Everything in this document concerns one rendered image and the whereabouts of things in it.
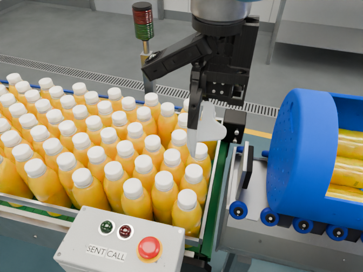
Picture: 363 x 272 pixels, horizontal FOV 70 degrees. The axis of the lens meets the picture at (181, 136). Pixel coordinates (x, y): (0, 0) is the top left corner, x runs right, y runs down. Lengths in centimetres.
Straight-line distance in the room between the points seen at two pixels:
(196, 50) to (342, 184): 47
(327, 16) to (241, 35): 368
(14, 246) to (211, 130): 167
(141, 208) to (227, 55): 37
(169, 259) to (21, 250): 149
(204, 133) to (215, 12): 17
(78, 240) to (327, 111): 50
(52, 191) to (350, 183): 69
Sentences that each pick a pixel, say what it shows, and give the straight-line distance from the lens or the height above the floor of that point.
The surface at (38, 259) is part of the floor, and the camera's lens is 182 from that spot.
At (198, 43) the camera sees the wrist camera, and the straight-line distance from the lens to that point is 36.
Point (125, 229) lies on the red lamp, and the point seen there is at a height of 111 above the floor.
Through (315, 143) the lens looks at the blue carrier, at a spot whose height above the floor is 121.
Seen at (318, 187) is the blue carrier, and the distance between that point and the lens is 53.
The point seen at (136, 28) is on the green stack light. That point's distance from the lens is 91.
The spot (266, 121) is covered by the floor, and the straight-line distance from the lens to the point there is 243.
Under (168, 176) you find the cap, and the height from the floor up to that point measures 108.
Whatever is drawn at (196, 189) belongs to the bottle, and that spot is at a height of 105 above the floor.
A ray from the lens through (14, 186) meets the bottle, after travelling 79.
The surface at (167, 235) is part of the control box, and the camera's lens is 48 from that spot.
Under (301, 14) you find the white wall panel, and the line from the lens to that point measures 399.
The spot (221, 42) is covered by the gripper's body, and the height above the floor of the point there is 138.
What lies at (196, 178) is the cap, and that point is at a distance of 57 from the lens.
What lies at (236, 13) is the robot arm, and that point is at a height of 143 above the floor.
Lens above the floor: 154
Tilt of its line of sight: 45 degrees down
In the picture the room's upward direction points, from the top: straight up
